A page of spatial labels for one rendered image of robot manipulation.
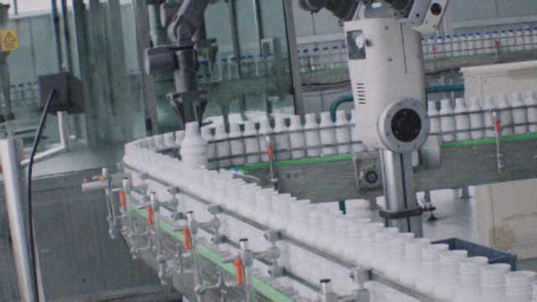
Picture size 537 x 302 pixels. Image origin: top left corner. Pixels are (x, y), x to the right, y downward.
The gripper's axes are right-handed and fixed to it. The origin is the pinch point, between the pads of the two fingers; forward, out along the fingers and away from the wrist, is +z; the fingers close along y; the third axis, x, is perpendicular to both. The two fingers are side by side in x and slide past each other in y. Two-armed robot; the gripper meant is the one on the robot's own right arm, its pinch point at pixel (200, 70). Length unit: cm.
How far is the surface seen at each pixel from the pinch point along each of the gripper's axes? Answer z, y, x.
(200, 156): 20, 14, 48
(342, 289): 34, 18, 158
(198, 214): 33, 18, 58
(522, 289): 24, 17, 218
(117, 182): 34, 23, -40
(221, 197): 27, 17, 81
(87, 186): 34, 33, -39
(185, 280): 52, 21, 44
